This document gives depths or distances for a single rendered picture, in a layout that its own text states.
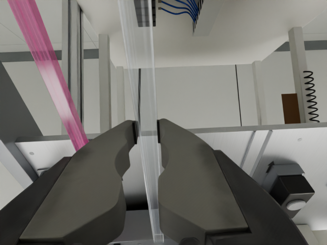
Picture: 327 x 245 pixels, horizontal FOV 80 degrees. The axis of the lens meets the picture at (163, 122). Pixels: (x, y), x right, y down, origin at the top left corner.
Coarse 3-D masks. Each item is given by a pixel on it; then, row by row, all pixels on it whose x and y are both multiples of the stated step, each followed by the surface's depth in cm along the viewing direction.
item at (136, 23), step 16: (128, 0) 8; (144, 0) 8; (128, 16) 8; (144, 16) 8; (128, 32) 9; (144, 32) 9; (128, 48) 9; (144, 48) 9; (128, 64) 10; (144, 64) 10; (144, 80) 10; (144, 96) 11; (144, 112) 12; (144, 128) 13; (144, 144) 14; (144, 160) 15; (144, 176) 16; (160, 240) 26
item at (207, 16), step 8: (152, 0) 42; (160, 0) 48; (176, 0) 47; (200, 0) 48; (208, 0) 45; (216, 0) 45; (152, 8) 45; (160, 8) 51; (184, 8) 51; (192, 8) 51; (200, 8) 48; (208, 8) 48; (216, 8) 48; (152, 16) 47; (200, 16) 51; (208, 16) 51; (216, 16) 51; (192, 24) 60; (200, 24) 54; (208, 24) 55; (192, 32) 60; (200, 32) 58; (208, 32) 58
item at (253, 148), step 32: (224, 128) 25; (256, 128) 24; (288, 128) 24; (320, 128) 24; (32, 160) 26; (160, 160) 27; (256, 160) 28; (288, 160) 28; (320, 160) 29; (128, 192) 32; (320, 192) 35; (320, 224) 44
